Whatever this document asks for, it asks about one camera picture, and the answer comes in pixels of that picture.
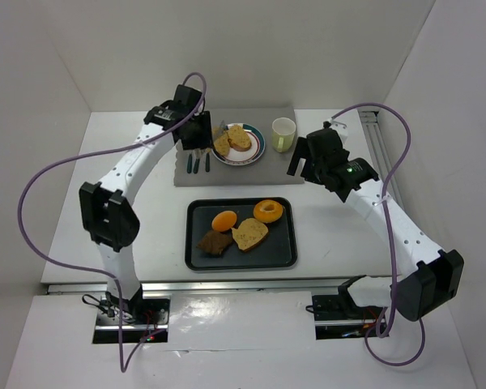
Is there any orange glazed donut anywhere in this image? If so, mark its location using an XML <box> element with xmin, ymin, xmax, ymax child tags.
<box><xmin>253</xmin><ymin>199</ymin><xmax>284</xmax><ymax>224</ymax></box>

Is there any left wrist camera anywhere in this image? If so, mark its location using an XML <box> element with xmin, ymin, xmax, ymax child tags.
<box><xmin>173</xmin><ymin>84</ymin><xmax>202</xmax><ymax>114</ymax></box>

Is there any pale green mug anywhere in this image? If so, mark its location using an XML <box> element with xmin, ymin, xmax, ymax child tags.
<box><xmin>272</xmin><ymin>118</ymin><xmax>296</xmax><ymax>153</ymax></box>

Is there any brown chocolate bread piece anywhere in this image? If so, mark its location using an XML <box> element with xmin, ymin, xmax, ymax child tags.
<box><xmin>196</xmin><ymin>230</ymin><xmax>233</xmax><ymax>257</ymax></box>

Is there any aluminium rail front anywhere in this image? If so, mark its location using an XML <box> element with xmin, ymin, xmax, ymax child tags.
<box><xmin>47</xmin><ymin>277</ymin><xmax>347</xmax><ymax>295</ymax></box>

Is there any seeded bread slice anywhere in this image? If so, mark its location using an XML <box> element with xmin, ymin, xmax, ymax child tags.
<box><xmin>227</xmin><ymin>125</ymin><xmax>252</xmax><ymax>152</ymax></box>
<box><xmin>232</xmin><ymin>218</ymin><xmax>269</xmax><ymax>252</ymax></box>
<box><xmin>214</xmin><ymin>131</ymin><xmax>231</xmax><ymax>157</ymax></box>

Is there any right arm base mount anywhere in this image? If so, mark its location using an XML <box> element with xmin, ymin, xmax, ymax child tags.
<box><xmin>305</xmin><ymin>276</ymin><xmax>382</xmax><ymax>340</ymax></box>

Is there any black serving tray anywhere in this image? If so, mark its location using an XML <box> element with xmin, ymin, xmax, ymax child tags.
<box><xmin>185</xmin><ymin>197</ymin><xmax>297</xmax><ymax>271</ymax></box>

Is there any aluminium rail right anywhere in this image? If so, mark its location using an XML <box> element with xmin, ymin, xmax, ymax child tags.
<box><xmin>358</xmin><ymin>108</ymin><xmax>392</xmax><ymax>181</ymax></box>

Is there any gold fork green handle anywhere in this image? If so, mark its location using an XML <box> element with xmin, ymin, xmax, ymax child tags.
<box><xmin>193</xmin><ymin>149</ymin><xmax>202</xmax><ymax>174</ymax></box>

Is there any purple cable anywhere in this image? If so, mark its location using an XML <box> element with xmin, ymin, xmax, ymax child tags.
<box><xmin>330</xmin><ymin>101</ymin><xmax>426</xmax><ymax>368</ymax></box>
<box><xmin>16</xmin><ymin>71</ymin><xmax>208</xmax><ymax>374</ymax></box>

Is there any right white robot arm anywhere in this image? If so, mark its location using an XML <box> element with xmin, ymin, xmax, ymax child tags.
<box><xmin>287</xmin><ymin>127</ymin><xmax>464</xmax><ymax>322</ymax></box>

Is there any aluminium rail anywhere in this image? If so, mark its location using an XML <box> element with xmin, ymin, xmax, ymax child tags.
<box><xmin>358</xmin><ymin>108</ymin><xmax>392</xmax><ymax>181</ymax></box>
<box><xmin>47</xmin><ymin>277</ymin><xmax>347</xmax><ymax>295</ymax></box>

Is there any gold spoon green handle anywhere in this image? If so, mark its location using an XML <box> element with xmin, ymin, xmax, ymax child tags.
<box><xmin>186</xmin><ymin>153</ymin><xmax>193</xmax><ymax>174</ymax></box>

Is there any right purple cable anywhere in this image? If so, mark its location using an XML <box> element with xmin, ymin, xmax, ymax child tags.
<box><xmin>330</xmin><ymin>101</ymin><xmax>426</xmax><ymax>368</ymax></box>

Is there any orange round bun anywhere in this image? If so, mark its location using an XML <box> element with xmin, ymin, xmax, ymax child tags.
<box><xmin>211</xmin><ymin>211</ymin><xmax>237</xmax><ymax>233</ymax></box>

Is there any white plate green red rim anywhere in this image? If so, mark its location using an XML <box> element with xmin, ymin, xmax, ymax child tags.
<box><xmin>212</xmin><ymin>123</ymin><xmax>266</xmax><ymax>166</ymax></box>

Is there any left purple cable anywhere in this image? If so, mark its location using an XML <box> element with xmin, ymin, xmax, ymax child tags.
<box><xmin>16</xmin><ymin>71</ymin><xmax>208</xmax><ymax>374</ymax></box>

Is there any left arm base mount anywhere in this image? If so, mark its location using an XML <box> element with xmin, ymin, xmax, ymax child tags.
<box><xmin>81</xmin><ymin>294</ymin><xmax>170</xmax><ymax>344</ymax></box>

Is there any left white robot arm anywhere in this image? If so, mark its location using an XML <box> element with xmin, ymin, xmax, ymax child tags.
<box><xmin>79</xmin><ymin>106</ymin><xmax>212</xmax><ymax>315</ymax></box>

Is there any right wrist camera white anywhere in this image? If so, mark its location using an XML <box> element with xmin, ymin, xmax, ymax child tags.
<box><xmin>323</xmin><ymin>118</ymin><xmax>349</xmax><ymax>143</ymax></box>

